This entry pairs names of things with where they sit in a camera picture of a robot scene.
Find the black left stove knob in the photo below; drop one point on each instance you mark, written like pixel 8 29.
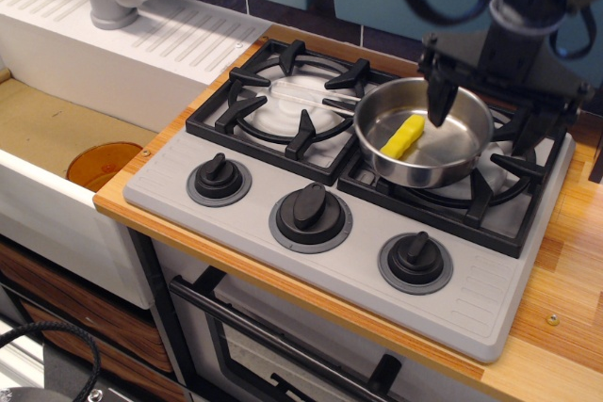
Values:
pixel 219 182

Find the black right burner grate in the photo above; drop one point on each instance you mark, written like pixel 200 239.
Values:
pixel 504 204

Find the yellow toy fry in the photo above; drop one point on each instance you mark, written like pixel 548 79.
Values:
pixel 405 136

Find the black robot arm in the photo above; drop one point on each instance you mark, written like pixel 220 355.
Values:
pixel 534 18

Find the black left burner grate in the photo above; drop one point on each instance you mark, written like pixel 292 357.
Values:
pixel 287 112

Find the orange translucent plate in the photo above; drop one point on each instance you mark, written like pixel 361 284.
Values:
pixel 94 167

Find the grey toy stove top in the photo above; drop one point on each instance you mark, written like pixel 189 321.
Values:
pixel 472 314

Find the black burner grate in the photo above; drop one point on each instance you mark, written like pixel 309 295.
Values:
pixel 504 204
pixel 287 112

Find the black stove knob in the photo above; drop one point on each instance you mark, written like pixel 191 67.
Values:
pixel 415 264
pixel 219 182
pixel 310 220

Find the upper wooden drawer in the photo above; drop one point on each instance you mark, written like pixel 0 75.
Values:
pixel 117 320

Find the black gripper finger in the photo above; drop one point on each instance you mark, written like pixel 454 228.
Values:
pixel 441 95
pixel 533 122

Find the white toy sink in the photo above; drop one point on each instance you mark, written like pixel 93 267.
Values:
pixel 66 86

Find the oven door with black handle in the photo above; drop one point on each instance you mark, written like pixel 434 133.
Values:
pixel 201 295

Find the steel pan with wire handle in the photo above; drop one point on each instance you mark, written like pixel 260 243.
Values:
pixel 442 155

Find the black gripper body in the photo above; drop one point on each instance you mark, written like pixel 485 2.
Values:
pixel 504 65

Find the black right stove knob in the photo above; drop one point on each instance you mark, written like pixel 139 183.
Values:
pixel 415 264

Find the black middle stove knob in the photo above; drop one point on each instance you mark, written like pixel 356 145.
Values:
pixel 310 220

